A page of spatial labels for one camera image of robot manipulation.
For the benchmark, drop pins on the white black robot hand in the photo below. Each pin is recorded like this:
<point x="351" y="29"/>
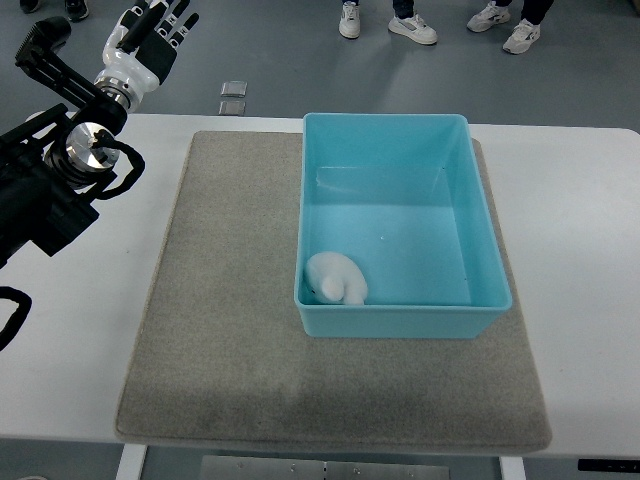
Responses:
<point x="143" y="46"/>

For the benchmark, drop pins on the white plush rabbit toy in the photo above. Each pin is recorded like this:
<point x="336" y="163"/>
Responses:
<point x="333" y="278"/>

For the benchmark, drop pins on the blue plastic box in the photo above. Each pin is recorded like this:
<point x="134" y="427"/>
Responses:
<point x="402" y="196"/>

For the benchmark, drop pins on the dark shoe top left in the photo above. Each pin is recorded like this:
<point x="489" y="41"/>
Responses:
<point x="76" y="10"/>

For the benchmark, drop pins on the upper floor socket plate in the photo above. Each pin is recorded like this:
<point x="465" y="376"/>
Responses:
<point x="234" y="88"/>

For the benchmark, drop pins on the floor socket plate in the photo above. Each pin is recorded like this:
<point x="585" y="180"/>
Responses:
<point x="234" y="88"/>
<point x="232" y="108"/>

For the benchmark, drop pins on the lower floor socket plate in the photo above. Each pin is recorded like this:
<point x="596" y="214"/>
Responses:
<point x="232" y="108"/>

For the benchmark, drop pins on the white sneaker centre right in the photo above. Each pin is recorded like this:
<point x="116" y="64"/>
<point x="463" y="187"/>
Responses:
<point x="415" y="29"/>

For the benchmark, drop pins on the white sneaker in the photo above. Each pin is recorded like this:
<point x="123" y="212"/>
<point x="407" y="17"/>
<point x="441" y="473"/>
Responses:
<point x="415" y="29"/>
<point x="523" y="36"/>
<point x="492" y="15"/>

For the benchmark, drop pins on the grey felt mat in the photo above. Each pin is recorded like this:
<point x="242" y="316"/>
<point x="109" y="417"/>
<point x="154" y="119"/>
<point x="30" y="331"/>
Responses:
<point x="221" y="357"/>

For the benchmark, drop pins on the white sneaker far right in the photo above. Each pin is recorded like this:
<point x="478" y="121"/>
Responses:
<point x="523" y="36"/>

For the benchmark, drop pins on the left white table leg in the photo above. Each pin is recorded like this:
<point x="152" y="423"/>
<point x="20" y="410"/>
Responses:
<point x="131" y="462"/>

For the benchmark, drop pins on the white table leg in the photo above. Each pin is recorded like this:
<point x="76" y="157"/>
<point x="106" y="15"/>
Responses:
<point x="131" y="462"/>
<point x="512" y="468"/>

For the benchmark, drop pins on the right white table leg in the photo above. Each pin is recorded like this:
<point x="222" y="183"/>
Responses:
<point x="512" y="468"/>

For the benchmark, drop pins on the black label under table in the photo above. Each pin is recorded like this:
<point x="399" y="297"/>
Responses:
<point x="609" y="465"/>

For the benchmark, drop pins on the metal base plate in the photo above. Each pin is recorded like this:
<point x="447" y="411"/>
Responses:
<point x="229" y="467"/>

